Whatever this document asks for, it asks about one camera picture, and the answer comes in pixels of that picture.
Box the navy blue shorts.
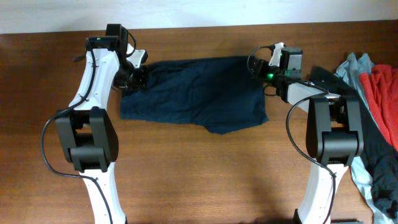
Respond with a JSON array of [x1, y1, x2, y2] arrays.
[[120, 56, 269, 134]]

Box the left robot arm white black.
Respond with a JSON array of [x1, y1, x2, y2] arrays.
[[53, 35, 147, 223]]

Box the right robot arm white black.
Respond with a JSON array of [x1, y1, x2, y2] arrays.
[[247, 57, 364, 223]]

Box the light grey garment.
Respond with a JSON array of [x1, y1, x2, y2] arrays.
[[335, 52, 397, 224]]

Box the red garment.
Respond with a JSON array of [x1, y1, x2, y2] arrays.
[[359, 64, 397, 150]]

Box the black garment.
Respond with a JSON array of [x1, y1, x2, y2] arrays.
[[309, 67, 397, 221]]

